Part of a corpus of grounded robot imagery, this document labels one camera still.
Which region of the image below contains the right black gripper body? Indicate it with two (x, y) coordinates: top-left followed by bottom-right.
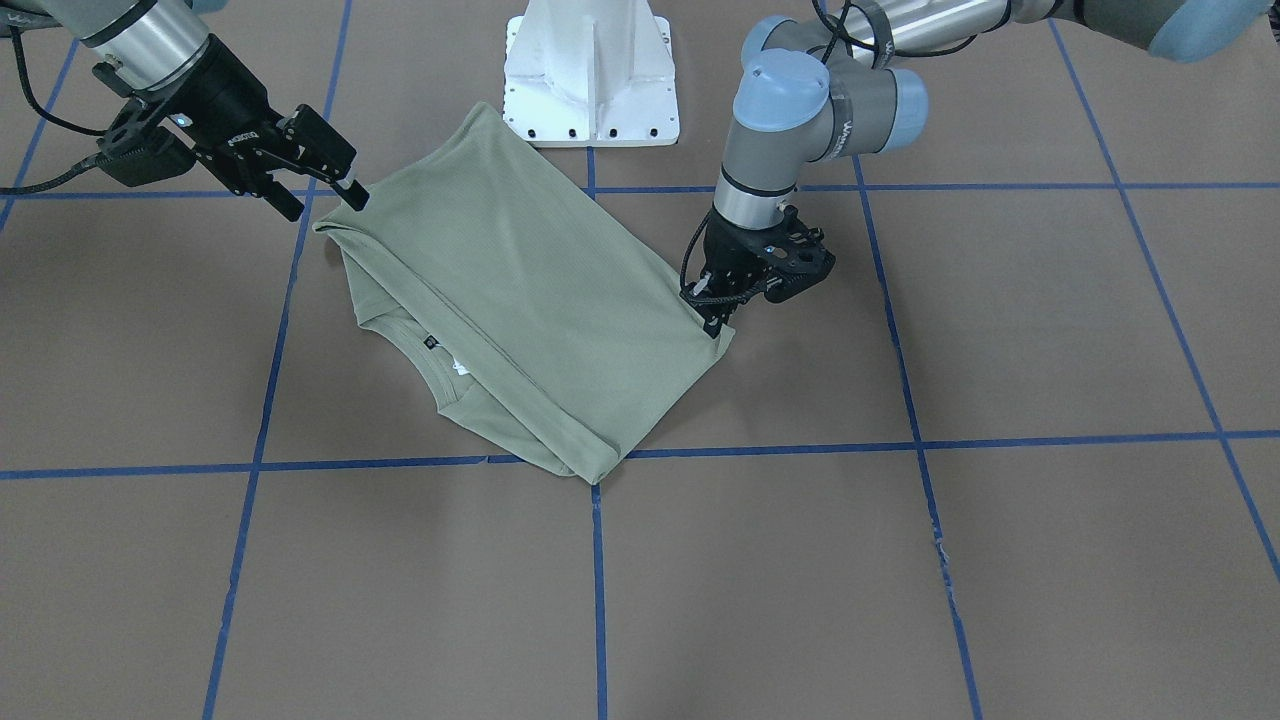
(93, 37), (357, 222)

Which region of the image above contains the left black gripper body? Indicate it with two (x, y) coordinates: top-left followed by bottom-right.
(684, 205), (836, 322)

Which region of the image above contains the olive green long-sleeve shirt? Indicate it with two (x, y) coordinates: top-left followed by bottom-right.
(314, 102), (733, 486)

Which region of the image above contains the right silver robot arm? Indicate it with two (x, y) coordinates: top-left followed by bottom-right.
(3, 1), (369, 222)

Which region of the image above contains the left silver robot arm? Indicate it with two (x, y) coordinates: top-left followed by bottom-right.
(681, 1), (1268, 337)

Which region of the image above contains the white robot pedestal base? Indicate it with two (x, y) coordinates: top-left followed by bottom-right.
(500, 1), (681, 149)

